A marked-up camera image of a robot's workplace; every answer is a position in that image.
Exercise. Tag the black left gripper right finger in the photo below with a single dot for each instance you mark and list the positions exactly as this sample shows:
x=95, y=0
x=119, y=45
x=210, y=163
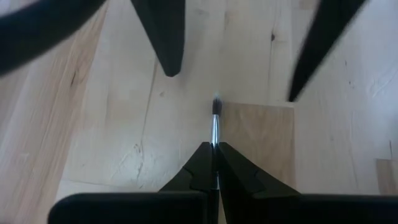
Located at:
x=280, y=208

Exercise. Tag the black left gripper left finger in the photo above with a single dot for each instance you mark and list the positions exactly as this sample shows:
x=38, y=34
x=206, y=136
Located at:
x=140, y=208

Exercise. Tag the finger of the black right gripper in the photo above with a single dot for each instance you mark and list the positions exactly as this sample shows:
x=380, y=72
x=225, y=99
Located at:
x=323, y=37
x=164, y=31

